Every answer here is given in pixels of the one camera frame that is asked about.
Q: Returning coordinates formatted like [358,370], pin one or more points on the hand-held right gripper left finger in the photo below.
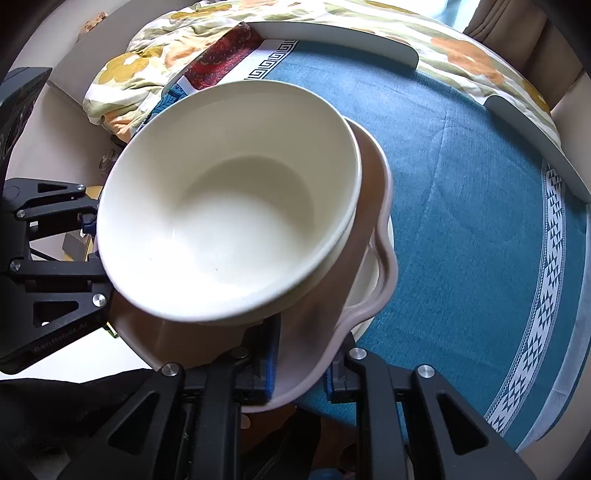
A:
[273,364]

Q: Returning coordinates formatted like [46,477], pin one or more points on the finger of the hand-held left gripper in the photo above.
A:
[55,274]
[51,203]

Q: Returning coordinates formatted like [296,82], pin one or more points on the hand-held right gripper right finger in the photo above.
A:
[330,384]

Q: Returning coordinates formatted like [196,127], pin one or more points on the cream patterned oval plate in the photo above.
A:
[367,277]

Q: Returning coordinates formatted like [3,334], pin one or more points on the deep cream bowl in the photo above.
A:
[207,221]

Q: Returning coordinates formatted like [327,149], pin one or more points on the small metal object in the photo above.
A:
[107,160]

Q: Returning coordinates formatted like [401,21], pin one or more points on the grey cushion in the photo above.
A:
[87,57]

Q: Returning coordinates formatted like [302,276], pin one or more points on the floral blanket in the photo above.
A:
[138,78]

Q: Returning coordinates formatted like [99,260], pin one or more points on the blue patterned cloth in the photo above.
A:
[173,99]

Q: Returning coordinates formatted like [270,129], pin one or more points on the small tan toy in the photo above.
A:
[97,17]

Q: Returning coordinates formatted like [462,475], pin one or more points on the blue tablecloth with white border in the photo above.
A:
[461,207]

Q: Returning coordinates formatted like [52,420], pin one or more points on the pale blue cloth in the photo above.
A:
[554,392]

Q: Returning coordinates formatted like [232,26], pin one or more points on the white curved board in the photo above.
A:
[346,39]
[531,131]

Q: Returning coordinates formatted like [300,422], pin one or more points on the brown curtain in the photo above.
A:
[521,46]

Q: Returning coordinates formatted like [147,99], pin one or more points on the white sheer curtain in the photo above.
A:
[466,11]

